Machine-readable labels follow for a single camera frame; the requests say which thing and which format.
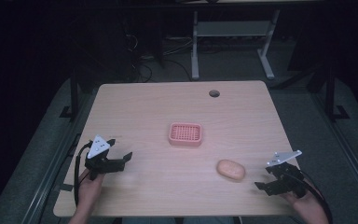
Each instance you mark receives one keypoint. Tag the person's left hand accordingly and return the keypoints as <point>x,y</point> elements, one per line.
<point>89,190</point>

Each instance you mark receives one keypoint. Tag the person's right hand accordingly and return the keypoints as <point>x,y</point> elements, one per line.
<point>306,207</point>

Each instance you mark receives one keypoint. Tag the white metal desk frame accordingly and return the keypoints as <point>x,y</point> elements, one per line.
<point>233,28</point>

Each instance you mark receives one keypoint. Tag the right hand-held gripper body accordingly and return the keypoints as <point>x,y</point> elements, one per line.
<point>287,177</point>

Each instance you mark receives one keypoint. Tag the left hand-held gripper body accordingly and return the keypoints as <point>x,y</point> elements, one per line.
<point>103,164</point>

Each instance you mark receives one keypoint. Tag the orange soap bar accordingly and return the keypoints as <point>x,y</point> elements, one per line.
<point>231,170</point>

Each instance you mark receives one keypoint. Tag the black metal stand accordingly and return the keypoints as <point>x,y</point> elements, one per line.
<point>331,93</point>
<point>74,93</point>

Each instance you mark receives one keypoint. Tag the pink soap dish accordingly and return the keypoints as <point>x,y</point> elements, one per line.
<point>185,134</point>

